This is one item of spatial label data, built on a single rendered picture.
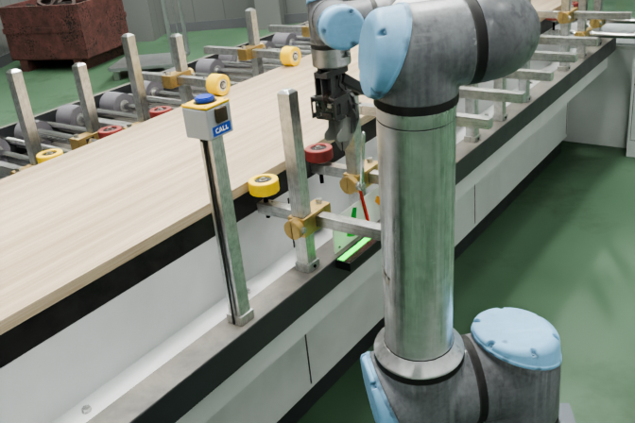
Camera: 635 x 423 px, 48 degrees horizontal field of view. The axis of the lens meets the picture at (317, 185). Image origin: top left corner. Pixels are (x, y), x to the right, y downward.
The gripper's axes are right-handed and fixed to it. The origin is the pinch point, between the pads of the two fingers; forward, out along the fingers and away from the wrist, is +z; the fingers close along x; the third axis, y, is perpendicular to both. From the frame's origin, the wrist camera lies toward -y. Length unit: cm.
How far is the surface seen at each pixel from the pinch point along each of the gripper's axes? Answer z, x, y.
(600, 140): 98, -14, -281
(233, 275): 18.2, -6.1, 37.6
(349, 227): 18.1, 4.5, 7.4
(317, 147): 10.4, -22.7, -18.3
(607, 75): 58, -12, -282
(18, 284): 11, -36, 70
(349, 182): 15.5, -7.1, -10.5
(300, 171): 4.0, -6.1, 10.4
